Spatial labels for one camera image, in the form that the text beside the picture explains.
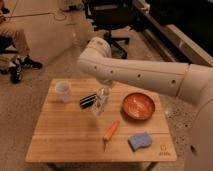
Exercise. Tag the black sneaker right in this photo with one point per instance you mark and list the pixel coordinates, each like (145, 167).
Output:
(27, 62)

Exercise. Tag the dark desk with white edge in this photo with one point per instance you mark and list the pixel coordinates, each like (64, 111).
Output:
(186, 24)

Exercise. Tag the clear plastic bottle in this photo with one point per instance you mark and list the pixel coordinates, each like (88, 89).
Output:
(100, 101)

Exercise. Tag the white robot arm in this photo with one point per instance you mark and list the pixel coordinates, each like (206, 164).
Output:
(191, 83)

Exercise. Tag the black striped rectangular block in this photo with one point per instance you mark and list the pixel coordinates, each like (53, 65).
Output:
(87, 101)

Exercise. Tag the orange red bowl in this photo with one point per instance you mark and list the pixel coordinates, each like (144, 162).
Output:
(138, 106)

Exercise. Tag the blue sponge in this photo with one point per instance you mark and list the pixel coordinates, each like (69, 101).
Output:
(140, 141)

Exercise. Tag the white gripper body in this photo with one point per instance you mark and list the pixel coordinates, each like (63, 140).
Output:
(106, 82)

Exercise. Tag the wooden table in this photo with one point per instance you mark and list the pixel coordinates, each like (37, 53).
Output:
(66, 133)

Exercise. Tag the black sneaker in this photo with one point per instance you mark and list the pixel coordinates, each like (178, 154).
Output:
(15, 73)
(27, 62)

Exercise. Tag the black office chair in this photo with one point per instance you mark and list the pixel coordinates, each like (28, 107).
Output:
(110, 15)

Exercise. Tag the seated person legs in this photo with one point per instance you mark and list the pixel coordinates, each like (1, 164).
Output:
(8, 29)

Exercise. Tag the orange toy carrot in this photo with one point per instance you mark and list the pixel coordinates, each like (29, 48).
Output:
(110, 131)

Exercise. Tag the black sneaker left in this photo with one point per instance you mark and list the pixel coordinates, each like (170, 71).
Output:
(15, 73)

